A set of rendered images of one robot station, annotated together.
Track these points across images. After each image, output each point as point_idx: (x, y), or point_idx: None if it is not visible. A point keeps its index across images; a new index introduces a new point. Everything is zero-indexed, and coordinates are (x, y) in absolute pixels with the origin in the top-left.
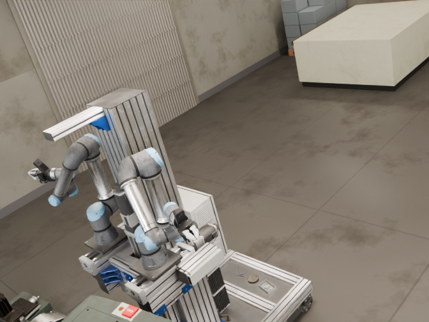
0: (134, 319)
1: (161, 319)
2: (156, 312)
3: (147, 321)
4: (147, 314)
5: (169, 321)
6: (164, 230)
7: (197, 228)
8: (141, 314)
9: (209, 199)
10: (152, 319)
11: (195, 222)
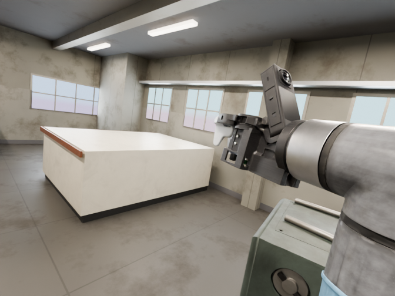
0: (327, 256)
1: (277, 242)
2: None
3: (299, 246)
4: (308, 256)
5: (261, 237)
6: None
7: (218, 115)
8: (322, 261)
9: None
10: (293, 248)
11: (231, 114)
